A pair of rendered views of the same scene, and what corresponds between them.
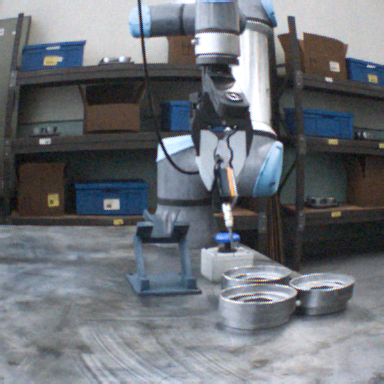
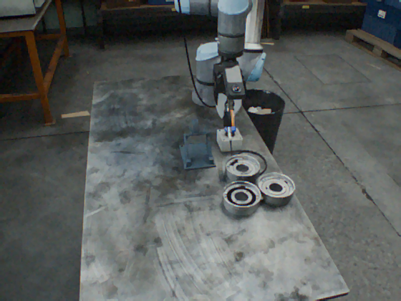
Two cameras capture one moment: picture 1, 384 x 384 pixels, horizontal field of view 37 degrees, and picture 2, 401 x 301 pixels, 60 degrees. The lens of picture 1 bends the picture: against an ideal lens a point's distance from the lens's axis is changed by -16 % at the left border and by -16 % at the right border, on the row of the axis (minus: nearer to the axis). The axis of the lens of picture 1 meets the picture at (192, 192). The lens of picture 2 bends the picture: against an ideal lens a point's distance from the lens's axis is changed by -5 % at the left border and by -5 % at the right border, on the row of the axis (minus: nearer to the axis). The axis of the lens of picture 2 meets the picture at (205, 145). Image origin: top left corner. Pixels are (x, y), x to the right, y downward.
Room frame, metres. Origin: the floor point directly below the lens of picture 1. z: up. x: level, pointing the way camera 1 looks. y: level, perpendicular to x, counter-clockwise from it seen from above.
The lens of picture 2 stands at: (0.06, 0.00, 1.52)
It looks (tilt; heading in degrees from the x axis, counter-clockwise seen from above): 35 degrees down; 1
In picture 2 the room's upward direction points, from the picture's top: 2 degrees clockwise
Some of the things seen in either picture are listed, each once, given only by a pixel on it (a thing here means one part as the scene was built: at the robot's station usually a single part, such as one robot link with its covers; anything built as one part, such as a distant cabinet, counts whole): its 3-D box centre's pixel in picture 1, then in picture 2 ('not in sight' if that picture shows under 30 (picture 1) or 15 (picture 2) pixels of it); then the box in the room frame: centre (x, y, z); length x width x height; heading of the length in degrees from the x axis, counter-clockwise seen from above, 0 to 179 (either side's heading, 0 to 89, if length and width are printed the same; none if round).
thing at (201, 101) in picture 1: (217, 92); (228, 68); (1.03, -0.04, 1.11); 0.09 x 0.08 x 0.12; 13
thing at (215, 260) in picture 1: (226, 262); (229, 138); (1.08, -0.06, 0.82); 0.08 x 0.07 x 0.05; 14
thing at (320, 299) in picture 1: (321, 294); (275, 189); (0.84, -0.19, 0.82); 0.10 x 0.10 x 0.04
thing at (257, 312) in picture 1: (257, 307); (240, 198); (0.80, -0.09, 0.82); 0.10 x 0.10 x 0.04
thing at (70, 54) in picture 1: (50, 59); not in sight; (4.36, 1.07, 1.61); 0.52 x 0.38 x 0.22; 107
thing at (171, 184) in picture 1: (188, 164); (213, 61); (1.41, 0.01, 0.97); 0.13 x 0.12 x 0.14; 78
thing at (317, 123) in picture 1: (319, 124); not in sight; (4.89, -1.01, 1.11); 0.52 x 0.38 x 0.22; 104
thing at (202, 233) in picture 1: (184, 219); (210, 87); (1.41, 0.01, 0.85); 0.15 x 0.15 x 0.10
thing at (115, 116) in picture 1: (109, 107); not in sight; (4.47, 0.58, 1.19); 0.52 x 0.42 x 0.38; 104
